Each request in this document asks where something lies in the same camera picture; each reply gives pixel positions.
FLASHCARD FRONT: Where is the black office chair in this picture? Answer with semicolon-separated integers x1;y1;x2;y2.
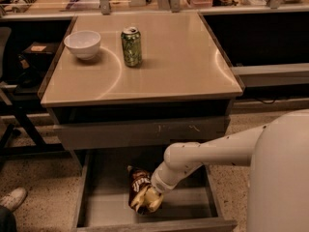
0;27;20;159

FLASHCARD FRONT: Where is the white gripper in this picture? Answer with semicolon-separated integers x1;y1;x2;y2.
142;170;176;212

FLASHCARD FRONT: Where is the white shoe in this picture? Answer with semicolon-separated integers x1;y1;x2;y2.
0;187;27;212

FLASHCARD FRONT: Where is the closed grey top drawer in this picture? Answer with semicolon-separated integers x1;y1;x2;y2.
54;116;230;151

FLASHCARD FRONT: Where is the grey drawer cabinet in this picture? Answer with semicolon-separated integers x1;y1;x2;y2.
37;11;245;232

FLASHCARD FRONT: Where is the brown sea salt chip bag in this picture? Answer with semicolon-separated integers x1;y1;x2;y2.
127;165;154;215

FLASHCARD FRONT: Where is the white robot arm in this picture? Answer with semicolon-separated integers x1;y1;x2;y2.
152;109;309;232

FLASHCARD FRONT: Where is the green soda can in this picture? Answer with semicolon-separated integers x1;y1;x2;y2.
121;26;142;67

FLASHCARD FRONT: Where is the black coiled spring object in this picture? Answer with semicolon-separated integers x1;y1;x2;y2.
12;0;37;13

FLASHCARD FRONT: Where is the open grey middle drawer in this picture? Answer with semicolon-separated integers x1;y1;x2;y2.
71;146;237;232

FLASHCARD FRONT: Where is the white bowl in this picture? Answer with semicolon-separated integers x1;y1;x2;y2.
64;30;101;60

